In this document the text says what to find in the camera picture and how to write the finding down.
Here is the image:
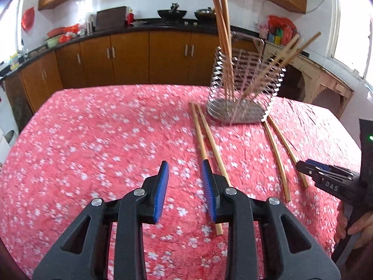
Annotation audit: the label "red basin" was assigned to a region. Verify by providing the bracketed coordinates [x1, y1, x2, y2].
[47, 27, 65, 38]

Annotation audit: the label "black wok left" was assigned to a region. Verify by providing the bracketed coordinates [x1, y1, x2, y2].
[157, 3, 187, 22]

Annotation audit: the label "red bottle on counter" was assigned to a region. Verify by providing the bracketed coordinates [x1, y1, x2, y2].
[126, 9, 135, 26]

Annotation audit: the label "dark cutting board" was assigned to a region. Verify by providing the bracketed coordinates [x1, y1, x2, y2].
[95, 6, 126, 32]

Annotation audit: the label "cream wooden side table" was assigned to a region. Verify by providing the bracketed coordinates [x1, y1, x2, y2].
[278, 54, 353, 118]

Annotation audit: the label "wire utensil holder basket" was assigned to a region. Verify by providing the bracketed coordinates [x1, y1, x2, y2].
[206, 32, 285, 125]

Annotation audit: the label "lidded wok right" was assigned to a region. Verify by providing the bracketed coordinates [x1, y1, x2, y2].
[194, 7, 216, 24]

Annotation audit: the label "red plastic bag wall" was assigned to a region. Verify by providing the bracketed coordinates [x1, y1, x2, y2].
[21, 7, 35, 32]

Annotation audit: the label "red oil bottles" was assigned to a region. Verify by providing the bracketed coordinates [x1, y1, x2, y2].
[281, 25, 293, 46]

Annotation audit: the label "yellow dish soap bottle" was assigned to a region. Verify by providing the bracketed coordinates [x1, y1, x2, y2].
[9, 53, 20, 71]

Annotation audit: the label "person right hand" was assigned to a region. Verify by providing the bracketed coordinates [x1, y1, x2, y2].
[334, 202, 373, 249]

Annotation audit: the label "red bag on side table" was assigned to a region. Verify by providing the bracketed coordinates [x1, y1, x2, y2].
[267, 15, 297, 30]

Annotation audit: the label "red floral tablecloth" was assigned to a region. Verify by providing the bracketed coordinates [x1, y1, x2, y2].
[1, 85, 361, 279]

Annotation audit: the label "lower wooden cabinets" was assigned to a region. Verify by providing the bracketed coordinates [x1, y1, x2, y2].
[1, 30, 219, 133]

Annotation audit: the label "right window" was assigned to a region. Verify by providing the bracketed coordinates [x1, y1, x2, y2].
[330, 0, 372, 85]

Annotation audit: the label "green bowl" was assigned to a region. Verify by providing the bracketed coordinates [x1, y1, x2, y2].
[45, 34, 63, 48]

